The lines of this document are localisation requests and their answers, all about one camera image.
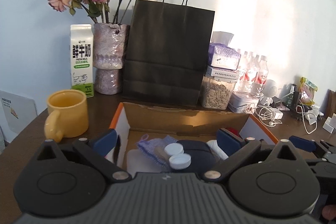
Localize clear jar of seeds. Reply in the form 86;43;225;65
201;76;236;110

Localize purple woven drawstring pouch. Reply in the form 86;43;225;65
136;134;180;172

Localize white charger and cables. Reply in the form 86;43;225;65
254;97;336;135

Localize purple tissue pack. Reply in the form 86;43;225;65
208;31;241;71

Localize white green milk carton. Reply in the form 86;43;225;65
70;24;94;98

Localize round white tin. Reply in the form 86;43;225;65
228;92;259;114

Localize white leaflet by wall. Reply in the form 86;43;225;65
1;91;37;134

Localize purple textured vase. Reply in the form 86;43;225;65
93;23;129;95

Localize white round cap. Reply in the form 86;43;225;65
164;143;184;157
169;153;191;170

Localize red cardboard box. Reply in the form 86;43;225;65
105;102;278;171

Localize yellow ceramic mug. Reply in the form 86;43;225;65
44;89;89;143

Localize black paper shopping bag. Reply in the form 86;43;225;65
122;0;215;106

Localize colourful snack packet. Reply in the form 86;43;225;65
299;77;318;106

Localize white flat box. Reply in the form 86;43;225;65
206;65;239;81

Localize person's left hand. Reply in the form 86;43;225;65
322;205;336;221

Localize dark navy pouch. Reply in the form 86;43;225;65
175;140;218;174

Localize small white fan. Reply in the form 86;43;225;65
259;80;278;106

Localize pack of water bottles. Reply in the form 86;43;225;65
234;51;269;97

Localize white plastic bag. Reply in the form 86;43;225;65
206;140;228;161

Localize red fabric rose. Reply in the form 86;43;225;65
226;127;240;136

